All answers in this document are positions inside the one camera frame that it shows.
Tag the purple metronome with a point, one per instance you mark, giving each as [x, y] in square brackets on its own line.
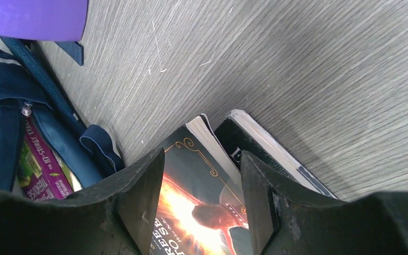
[48, 20]

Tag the Three Days To See book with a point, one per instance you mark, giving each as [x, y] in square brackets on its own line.
[201, 208]

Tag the green cover book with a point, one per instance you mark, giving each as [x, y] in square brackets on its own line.
[42, 174]

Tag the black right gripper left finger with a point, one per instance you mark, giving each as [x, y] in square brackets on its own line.
[113, 216]

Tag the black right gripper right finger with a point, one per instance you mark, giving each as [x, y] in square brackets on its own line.
[287, 218]

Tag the navy blue backpack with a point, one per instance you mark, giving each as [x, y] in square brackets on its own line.
[32, 104]

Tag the purple cover book bottom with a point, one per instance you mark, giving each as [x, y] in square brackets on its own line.
[239, 132]

